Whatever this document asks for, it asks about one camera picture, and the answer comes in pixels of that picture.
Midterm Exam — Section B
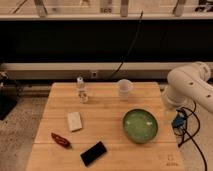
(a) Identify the red chili pepper toy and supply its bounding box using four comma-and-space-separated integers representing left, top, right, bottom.
51, 133, 71, 148

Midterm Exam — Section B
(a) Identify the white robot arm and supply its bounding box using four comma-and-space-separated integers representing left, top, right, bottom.
162, 62, 213, 114

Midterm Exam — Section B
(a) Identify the white wall outlet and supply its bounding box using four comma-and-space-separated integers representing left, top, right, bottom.
91, 71, 98, 78

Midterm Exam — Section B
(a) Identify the white rectangular sponge block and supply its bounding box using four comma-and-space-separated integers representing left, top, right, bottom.
68, 112, 83, 132

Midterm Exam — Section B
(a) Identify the black floor cable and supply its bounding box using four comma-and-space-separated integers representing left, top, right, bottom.
173, 101, 209, 171

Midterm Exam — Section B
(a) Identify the blue connector box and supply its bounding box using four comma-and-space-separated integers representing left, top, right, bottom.
172, 115, 184, 128

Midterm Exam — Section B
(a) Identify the clear plastic bottle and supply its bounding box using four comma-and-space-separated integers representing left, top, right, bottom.
77, 77, 88, 103

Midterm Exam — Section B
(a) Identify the black smartphone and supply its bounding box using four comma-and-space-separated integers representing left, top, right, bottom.
80, 141, 107, 166

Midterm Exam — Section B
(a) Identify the translucent plastic cup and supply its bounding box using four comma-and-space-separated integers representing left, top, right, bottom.
117, 79, 133, 100

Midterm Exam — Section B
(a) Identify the green round bowl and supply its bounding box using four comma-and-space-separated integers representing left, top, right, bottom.
123, 109, 158, 144

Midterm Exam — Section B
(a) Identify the black equipment at left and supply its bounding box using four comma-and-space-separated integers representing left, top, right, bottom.
0, 71, 21, 121

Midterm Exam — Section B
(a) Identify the black hanging cable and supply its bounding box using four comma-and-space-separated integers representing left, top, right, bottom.
105, 9, 145, 80

